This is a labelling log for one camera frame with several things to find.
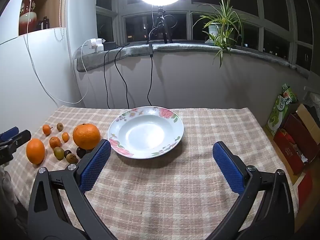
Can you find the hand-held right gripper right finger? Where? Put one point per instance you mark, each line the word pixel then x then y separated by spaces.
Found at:
pixel 228 165

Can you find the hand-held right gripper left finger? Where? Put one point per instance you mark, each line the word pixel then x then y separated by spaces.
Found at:
pixel 95 165

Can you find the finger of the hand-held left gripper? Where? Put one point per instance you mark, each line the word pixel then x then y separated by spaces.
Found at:
pixel 18 138
pixel 8 133

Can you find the smooth oval orange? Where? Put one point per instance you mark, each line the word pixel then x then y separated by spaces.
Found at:
pixel 35 151

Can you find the large bumpy orange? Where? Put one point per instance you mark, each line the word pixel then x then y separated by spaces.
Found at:
pixel 86 136

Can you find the small mottled tangerine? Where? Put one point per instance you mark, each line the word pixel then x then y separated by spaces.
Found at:
pixel 55 142

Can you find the kiwi fruit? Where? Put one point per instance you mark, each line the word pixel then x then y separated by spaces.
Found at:
pixel 59 126
pixel 58 153

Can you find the white bowl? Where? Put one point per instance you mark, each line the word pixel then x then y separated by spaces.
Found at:
pixel 145 135

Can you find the small tangerine with stem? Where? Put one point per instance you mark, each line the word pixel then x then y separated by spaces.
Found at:
pixel 46 130

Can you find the tiny orange kumquat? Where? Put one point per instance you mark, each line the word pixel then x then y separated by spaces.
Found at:
pixel 65 136

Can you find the plaid tablecloth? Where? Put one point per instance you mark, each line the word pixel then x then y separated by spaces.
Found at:
pixel 175 180

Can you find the red box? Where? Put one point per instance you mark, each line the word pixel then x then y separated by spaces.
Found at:
pixel 292 142

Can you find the colourful snack packet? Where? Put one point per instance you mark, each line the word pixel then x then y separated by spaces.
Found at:
pixel 280 110

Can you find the brown cardboard box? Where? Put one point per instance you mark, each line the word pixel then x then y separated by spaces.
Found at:
pixel 308 116

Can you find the dark bottle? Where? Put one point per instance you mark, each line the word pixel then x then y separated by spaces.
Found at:
pixel 45 23

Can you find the red and white vase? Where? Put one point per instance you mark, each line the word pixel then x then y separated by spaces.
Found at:
pixel 27 15

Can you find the black power adapter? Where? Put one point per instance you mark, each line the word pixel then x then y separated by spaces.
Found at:
pixel 109 45

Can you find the white power adapters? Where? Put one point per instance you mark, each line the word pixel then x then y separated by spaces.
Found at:
pixel 95 44

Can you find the grey windowsill mat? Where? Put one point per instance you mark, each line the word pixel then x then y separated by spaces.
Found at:
pixel 175 46

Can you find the plant pot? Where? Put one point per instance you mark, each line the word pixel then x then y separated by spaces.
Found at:
pixel 215 31

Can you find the spider plant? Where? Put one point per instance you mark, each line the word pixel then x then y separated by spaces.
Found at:
pixel 222 17

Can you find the black tripod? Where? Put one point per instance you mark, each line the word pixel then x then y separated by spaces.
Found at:
pixel 165 27

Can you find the wooden wall shelf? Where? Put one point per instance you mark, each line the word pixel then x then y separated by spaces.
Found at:
pixel 50 2

